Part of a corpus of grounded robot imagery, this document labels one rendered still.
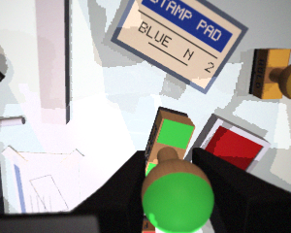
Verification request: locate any beige paper card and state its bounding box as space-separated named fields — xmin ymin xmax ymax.
xmin=2 ymin=147 xmax=84 ymax=213

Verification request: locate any wooden stamp with green ball handle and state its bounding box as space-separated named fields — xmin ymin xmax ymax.
xmin=141 ymin=106 xmax=214 ymax=233

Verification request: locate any yellow rubber stamp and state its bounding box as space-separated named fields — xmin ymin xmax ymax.
xmin=249 ymin=48 xmax=291 ymax=99

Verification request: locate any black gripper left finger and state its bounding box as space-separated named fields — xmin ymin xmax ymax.
xmin=0 ymin=150 xmax=146 ymax=233

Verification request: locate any brown rubber stamp with red knob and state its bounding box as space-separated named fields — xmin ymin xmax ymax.
xmin=143 ymin=216 xmax=156 ymax=233

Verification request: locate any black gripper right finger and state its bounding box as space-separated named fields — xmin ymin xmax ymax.
xmin=192 ymin=148 xmax=291 ymax=233

